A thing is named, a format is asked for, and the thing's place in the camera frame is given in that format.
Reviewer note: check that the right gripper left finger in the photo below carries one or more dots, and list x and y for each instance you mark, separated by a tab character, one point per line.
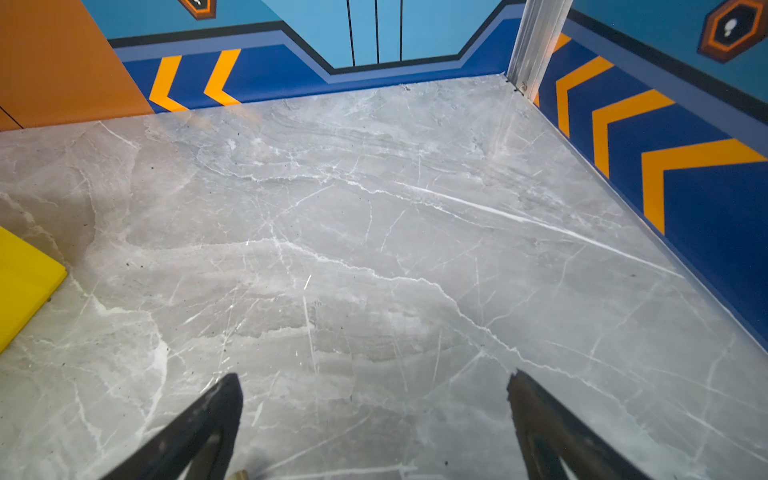
197	444

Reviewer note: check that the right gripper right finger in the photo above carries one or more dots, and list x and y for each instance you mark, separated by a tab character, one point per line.
554	443

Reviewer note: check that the yellow plastic bin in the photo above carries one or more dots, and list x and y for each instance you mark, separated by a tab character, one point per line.
28	279

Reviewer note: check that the right aluminium corner post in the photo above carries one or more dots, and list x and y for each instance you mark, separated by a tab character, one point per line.
541	25

